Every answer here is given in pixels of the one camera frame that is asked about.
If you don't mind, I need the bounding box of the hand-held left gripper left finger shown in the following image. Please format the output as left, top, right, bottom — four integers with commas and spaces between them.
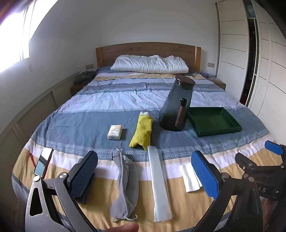
25, 150, 99, 232

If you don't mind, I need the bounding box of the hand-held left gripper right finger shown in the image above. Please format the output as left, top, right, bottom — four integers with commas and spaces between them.
191, 150, 263, 232

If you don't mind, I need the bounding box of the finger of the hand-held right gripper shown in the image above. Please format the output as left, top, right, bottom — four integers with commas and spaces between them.
235, 152, 286, 179
264, 140, 286, 161

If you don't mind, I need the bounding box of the white paper napkin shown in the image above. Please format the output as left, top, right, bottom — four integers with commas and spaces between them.
179, 163, 203, 193

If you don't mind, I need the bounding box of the grey face mask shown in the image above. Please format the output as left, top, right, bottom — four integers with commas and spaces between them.
109, 148, 140, 222

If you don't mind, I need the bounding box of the clear plastic bag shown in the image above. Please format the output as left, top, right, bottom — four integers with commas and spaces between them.
147, 145, 173, 222

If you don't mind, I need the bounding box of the tissue packet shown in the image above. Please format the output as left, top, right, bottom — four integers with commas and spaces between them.
107, 124, 123, 140

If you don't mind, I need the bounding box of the green tray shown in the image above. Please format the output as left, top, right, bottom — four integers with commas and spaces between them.
187, 107, 243, 137

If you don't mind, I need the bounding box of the yellow towel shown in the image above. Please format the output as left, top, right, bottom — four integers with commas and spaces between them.
129, 111, 154, 149

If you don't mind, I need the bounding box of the person's right forearm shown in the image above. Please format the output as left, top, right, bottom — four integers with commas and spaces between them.
260, 197, 286, 232

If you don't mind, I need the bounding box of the person's left hand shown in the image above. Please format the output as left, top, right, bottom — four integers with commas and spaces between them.
105, 223, 140, 232

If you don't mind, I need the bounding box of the smartphone with red case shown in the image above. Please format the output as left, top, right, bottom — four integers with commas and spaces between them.
34, 147, 54, 176

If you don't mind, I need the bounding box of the striped bed blanket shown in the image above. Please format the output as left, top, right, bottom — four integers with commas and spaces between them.
11, 66, 282, 232

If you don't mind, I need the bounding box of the wooden nightstand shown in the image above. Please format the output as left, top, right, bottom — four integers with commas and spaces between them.
208, 76, 226, 91

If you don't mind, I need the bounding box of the dark green cloth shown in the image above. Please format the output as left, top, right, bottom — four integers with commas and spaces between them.
74, 71, 97, 84

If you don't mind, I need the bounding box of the blue bed sheet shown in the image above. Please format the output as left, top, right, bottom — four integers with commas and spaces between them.
97, 66, 112, 75

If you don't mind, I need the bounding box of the white wardrobe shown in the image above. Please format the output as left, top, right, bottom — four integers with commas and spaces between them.
216, 0, 286, 143

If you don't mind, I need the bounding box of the white pillow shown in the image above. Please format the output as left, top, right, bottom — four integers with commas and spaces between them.
110, 55, 189, 74

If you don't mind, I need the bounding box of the wooden bed headboard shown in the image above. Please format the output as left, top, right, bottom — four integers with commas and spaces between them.
96, 42, 201, 73

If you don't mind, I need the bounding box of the window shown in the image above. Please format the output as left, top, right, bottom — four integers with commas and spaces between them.
0, 0, 39, 72

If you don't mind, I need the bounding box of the low white wall cabinet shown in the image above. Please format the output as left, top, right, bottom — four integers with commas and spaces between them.
0, 71, 80, 179

